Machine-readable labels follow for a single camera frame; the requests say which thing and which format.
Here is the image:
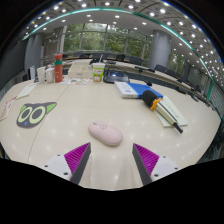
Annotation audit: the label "black foam handheld microphone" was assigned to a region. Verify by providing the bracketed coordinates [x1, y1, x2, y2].
[141, 89, 184, 134]

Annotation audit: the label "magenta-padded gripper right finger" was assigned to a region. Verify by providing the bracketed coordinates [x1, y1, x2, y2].
[131, 142, 183, 187]

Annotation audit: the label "white paper sheet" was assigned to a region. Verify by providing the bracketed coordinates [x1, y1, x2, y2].
[154, 95, 189, 128]

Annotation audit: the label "ceiling lights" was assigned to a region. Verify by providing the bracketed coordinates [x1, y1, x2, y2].
[23, 0, 224, 79]

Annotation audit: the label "pink computer mouse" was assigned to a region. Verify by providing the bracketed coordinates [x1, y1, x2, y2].
[87, 120, 124, 147]

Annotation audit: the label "dark office chairs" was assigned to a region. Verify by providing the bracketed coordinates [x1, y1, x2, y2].
[63, 51, 204, 91]

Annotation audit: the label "beige cardboard box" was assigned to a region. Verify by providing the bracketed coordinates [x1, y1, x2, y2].
[67, 63, 94, 80]

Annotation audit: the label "white booklet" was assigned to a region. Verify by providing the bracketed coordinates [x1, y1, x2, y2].
[15, 83, 38, 100]

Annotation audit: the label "paper cup with straw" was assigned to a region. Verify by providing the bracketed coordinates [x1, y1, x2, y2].
[91, 54, 106, 83]

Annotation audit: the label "colourful sticker sheet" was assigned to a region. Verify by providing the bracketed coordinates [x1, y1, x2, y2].
[60, 77, 90, 86]

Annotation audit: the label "dark conference phone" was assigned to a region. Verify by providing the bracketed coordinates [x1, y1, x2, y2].
[102, 69, 131, 84]

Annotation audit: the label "white book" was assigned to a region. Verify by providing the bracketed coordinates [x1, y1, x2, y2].
[113, 80, 139, 99]

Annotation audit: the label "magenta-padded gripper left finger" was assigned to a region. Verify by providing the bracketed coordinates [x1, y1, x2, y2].
[42, 142, 92, 186]

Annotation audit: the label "cat face mouse pad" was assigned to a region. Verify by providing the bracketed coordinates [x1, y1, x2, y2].
[15, 101, 58, 130]

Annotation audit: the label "tall white cup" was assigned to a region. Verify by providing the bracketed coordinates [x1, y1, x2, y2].
[36, 66, 47, 84]

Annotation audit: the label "white standing panel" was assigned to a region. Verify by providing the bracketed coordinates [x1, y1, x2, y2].
[29, 65, 37, 81]

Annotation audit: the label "red drink bottle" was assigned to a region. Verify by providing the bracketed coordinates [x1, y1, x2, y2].
[53, 53, 64, 84]

